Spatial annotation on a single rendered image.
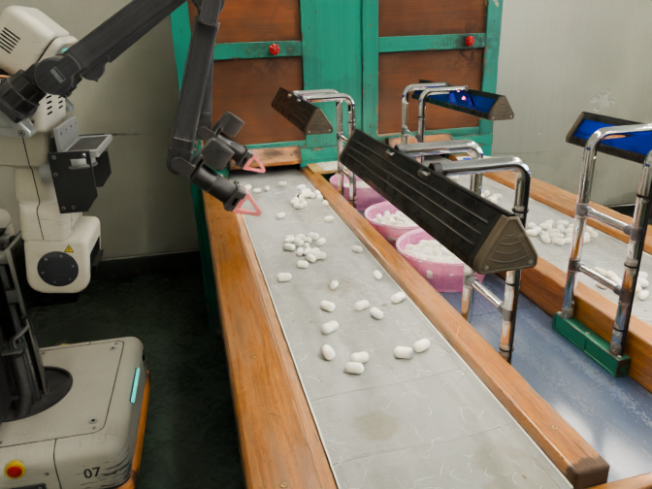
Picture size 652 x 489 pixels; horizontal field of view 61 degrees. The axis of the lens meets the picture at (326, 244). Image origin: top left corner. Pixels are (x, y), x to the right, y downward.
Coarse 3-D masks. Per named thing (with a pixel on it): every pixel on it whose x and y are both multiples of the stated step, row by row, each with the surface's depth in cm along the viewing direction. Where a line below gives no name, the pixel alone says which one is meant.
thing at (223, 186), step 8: (216, 184) 141; (224, 184) 142; (232, 184) 144; (208, 192) 143; (216, 192) 142; (224, 192) 142; (232, 192) 143; (240, 192) 141; (224, 200) 144; (232, 200) 141; (224, 208) 142
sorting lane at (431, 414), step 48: (288, 192) 209; (336, 240) 162; (288, 288) 133; (336, 288) 132; (384, 288) 131; (288, 336) 112; (336, 336) 112; (384, 336) 111; (432, 336) 110; (336, 384) 97; (384, 384) 96; (432, 384) 96; (480, 384) 95; (336, 432) 85; (384, 432) 85; (432, 432) 85; (480, 432) 84; (336, 480) 76; (384, 480) 76; (432, 480) 76; (480, 480) 75; (528, 480) 75
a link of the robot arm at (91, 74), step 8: (184, 0) 162; (192, 0) 162; (176, 8) 164; (160, 16) 163; (152, 24) 163; (144, 32) 164; (128, 40) 163; (136, 40) 164; (120, 48) 164; (112, 56) 163; (96, 64) 161; (104, 64) 162; (88, 72) 162; (96, 72) 162; (104, 72) 164; (88, 80) 163
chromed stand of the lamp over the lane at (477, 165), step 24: (408, 144) 98; (432, 144) 98; (456, 144) 99; (432, 168) 84; (456, 168) 84; (480, 168) 84; (504, 168) 86; (528, 168) 88; (480, 192) 104; (528, 192) 88; (480, 288) 106; (504, 312) 97; (504, 336) 99
